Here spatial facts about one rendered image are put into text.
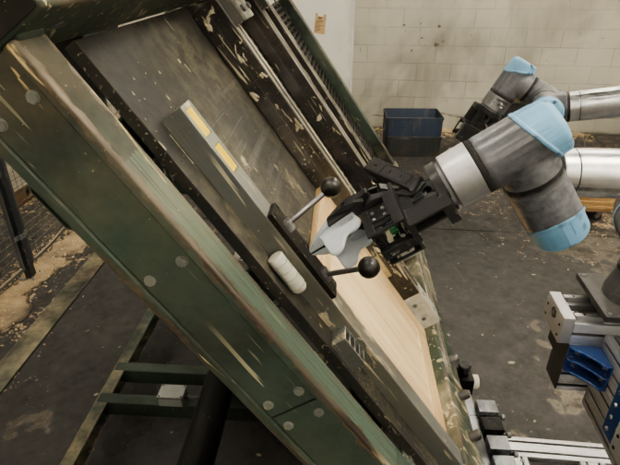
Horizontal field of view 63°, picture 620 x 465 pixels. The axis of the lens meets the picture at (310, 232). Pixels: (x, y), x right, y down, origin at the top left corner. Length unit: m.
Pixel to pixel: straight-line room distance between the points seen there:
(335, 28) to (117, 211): 4.50
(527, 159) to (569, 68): 6.25
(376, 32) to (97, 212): 5.92
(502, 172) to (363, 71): 5.87
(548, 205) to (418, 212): 0.16
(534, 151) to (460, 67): 5.93
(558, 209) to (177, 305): 0.49
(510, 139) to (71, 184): 0.51
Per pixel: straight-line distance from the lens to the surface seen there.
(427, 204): 0.66
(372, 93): 6.54
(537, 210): 0.70
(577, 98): 1.45
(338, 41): 5.03
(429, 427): 1.16
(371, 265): 0.84
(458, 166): 0.66
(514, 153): 0.66
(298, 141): 1.31
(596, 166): 0.85
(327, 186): 0.88
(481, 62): 6.61
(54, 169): 0.63
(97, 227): 0.64
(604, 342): 1.70
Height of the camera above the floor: 1.88
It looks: 28 degrees down
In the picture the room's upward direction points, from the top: straight up
